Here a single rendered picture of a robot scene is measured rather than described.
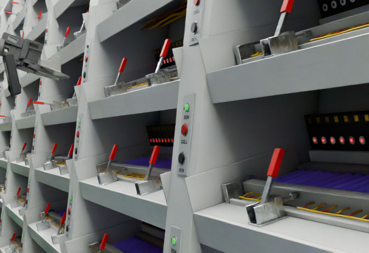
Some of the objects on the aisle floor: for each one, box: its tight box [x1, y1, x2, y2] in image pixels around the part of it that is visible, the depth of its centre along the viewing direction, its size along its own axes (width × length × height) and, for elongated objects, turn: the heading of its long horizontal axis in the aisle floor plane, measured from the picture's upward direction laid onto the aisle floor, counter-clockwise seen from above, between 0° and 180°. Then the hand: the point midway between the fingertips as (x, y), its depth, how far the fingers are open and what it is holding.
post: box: [163, 0, 328, 253], centre depth 92 cm, size 20×9×181 cm
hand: (62, 78), depth 171 cm, fingers open, 3 cm apart
